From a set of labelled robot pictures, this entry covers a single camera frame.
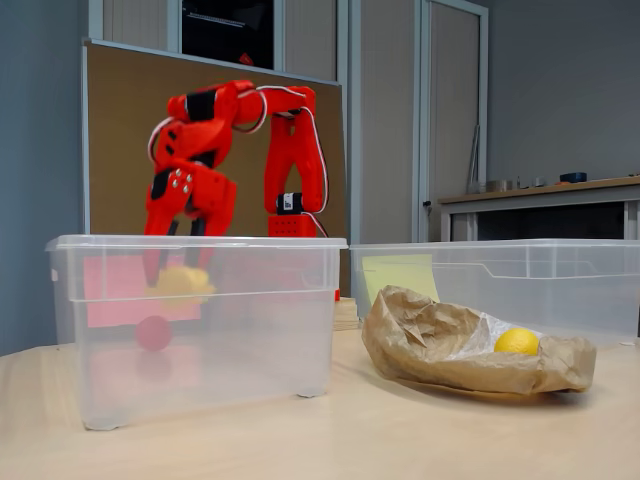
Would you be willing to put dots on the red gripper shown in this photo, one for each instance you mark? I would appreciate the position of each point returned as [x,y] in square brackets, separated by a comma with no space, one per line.
[207,192]

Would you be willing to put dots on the yellow toy banana bunch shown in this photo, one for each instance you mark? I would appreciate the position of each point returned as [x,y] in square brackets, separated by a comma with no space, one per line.
[182,287]

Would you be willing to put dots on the red tomato toy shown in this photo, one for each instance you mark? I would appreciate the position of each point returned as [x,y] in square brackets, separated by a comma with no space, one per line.
[154,335]

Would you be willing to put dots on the yellow toy lemon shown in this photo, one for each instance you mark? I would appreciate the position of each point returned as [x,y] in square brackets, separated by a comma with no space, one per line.
[517,341]

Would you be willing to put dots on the red robot arm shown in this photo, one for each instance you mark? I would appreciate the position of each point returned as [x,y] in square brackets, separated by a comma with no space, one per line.
[292,160]

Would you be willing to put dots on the clear plastic bin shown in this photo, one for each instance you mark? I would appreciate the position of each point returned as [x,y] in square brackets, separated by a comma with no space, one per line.
[250,350]
[550,300]

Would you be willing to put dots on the pink paper note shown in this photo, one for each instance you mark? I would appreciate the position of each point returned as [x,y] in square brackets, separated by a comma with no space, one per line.
[110,300]

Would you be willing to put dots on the brown cork pin board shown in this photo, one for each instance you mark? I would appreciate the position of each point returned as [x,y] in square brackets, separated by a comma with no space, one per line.
[125,100]

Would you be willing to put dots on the wooden base block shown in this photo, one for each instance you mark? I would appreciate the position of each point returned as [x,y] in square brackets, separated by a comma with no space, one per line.
[346,315]

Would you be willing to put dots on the black appliance with red logo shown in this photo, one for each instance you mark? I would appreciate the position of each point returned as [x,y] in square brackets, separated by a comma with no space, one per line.
[225,40]

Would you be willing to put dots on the yellow paper note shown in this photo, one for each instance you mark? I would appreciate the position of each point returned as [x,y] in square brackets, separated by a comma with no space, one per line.
[395,272]

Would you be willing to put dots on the grey open shelf cabinet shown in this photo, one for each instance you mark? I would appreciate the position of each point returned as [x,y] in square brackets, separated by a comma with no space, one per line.
[310,35]

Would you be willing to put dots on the leaning metal rods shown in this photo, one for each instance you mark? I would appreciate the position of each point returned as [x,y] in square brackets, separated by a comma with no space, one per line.
[474,165]

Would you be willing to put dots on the crumpled brown paper bag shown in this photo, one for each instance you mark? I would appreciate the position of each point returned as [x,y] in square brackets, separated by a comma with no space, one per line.
[475,375]

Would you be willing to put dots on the round metal tin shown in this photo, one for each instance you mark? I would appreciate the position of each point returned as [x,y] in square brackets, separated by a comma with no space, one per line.
[500,186]

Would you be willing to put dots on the grey tambour door cabinet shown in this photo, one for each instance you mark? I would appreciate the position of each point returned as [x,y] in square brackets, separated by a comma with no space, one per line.
[460,75]

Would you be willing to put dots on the small grey cup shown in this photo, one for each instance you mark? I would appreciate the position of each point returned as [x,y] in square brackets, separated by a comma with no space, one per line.
[538,183]

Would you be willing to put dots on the low sideboard with wooden top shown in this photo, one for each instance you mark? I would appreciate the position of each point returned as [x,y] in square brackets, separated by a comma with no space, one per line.
[550,200]

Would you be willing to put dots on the flat blue object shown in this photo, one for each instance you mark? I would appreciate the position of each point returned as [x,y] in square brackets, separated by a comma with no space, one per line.
[573,178]

